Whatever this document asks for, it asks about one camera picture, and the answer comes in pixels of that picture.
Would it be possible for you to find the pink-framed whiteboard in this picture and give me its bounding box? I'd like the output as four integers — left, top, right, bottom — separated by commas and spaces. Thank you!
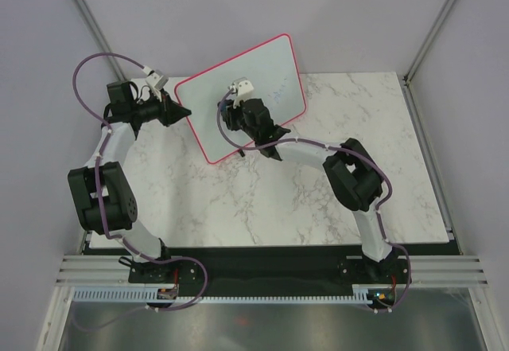
174, 33, 307, 165

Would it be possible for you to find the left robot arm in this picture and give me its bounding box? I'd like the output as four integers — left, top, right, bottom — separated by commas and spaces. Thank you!
68, 81, 192, 283

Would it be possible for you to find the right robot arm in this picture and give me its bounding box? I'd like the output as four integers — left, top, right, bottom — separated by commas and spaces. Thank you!
216, 97, 398, 283

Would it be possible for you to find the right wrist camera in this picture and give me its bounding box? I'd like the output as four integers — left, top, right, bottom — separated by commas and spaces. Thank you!
228, 78, 254, 108

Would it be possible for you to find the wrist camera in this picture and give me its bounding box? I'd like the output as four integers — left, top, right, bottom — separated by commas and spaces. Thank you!
145, 70, 168, 100
228, 78, 254, 108

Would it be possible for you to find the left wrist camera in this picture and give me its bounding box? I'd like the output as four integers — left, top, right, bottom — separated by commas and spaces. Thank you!
145, 70, 168, 100

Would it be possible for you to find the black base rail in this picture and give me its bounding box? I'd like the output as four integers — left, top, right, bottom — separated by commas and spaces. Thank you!
84, 241, 460, 297

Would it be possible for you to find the left aluminium corner post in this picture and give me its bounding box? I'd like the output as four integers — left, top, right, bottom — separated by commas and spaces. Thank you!
54, 0, 130, 88

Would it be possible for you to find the aluminium corner post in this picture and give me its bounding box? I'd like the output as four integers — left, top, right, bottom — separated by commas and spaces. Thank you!
54, 0, 130, 88
402, 0, 476, 85

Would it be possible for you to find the white slotted cable duct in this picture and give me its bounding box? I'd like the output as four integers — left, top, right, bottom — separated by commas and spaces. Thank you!
72, 285, 395, 305

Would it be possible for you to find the aluminium extrusion frame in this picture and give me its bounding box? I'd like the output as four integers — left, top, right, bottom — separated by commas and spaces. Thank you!
56, 255, 488, 288

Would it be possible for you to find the right aluminium corner post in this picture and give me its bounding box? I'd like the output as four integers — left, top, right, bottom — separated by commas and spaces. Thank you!
402, 0, 476, 85

